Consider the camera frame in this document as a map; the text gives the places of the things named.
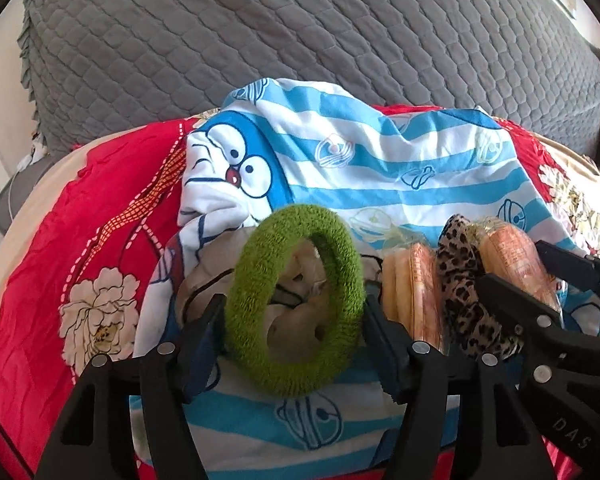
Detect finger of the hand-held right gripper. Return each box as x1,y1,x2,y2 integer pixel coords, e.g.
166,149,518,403
475,272,563,356
534,240,600,293

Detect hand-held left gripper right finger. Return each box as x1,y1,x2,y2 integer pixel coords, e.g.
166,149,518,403
362,285,556,480

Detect grey quilted headboard cover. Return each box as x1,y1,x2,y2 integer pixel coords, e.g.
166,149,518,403
17,0,600,161

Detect black cable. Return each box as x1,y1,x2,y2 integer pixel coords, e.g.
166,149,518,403
0,400,33,478

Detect white sheer scrunchie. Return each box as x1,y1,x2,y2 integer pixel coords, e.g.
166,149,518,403
174,230,381,361

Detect clear snack packet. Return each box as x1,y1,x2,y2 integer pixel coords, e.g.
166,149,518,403
381,241,446,356
472,222,563,311

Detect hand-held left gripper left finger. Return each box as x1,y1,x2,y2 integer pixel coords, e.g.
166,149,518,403
34,292,227,480

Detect red floral blanket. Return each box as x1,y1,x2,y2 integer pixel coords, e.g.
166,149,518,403
0,105,600,480

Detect green terry scrunchie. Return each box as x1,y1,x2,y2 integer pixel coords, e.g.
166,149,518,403
224,204,366,397

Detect small colourful trinkets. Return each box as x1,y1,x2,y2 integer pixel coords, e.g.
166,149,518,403
17,130,48,166

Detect grey nightstand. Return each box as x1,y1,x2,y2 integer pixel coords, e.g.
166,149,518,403
0,157,48,233

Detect leopard print scrunchie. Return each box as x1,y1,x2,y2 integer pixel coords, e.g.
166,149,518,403
434,214,526,358

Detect blue striped cartoon cloth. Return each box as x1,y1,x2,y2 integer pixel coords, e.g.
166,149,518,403
132,77,600,466

